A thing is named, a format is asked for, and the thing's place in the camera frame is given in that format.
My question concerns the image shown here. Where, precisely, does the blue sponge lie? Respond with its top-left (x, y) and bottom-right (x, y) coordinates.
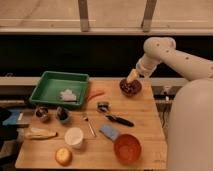
top-left (100, 124), bottom-right (120, 141)

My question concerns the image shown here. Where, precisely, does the dark grape bunch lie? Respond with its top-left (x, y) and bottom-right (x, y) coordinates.
top-left (122, 83), bottom-right (140, 94)

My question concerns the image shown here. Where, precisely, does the black handled tool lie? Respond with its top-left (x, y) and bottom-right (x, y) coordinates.
top-left (105, 115), bottom-right (134, 127)

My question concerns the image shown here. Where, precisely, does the orange carrot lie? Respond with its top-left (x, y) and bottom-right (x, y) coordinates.
top-left (86, 90), bottom-right (105, 101)

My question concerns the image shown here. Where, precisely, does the dark purple bowl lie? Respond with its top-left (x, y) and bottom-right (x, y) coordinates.
top-left (119, 79), bottom-right (142, 97)

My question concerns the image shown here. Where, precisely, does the small metal clip object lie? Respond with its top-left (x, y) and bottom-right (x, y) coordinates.
top-left (97, 102), bottom-right (109, 113)

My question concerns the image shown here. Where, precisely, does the white paper cup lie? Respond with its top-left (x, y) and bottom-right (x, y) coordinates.
top-left (64, 127), bottom-right (84, 149)

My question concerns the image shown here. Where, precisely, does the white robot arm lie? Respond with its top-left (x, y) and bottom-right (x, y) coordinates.
top-left (129, 37), bottom-right (213, 171)

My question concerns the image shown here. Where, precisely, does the orange plastic bowl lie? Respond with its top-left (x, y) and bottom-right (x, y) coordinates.
top-left (113, 134), bottom-right (142, 165)

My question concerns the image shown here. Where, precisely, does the blue black device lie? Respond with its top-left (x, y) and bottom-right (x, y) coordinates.
top-left (0, 107), bottom-right (32, 128)

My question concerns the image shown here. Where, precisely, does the metal spoon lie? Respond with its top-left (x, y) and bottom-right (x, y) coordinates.
top-left (82, 113), bottom-right (97, 138)

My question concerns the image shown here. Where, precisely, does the green plastic tray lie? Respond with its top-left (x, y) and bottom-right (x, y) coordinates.
top-left (29, 71), bottom-right (89, 108)

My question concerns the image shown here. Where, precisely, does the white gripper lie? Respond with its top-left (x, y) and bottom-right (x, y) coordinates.
top-left (126, 58), bottom-right (156, 83)

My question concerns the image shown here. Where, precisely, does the peeled banana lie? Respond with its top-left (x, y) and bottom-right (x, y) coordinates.
top-left (25, 127), bottom-right (57, 140)

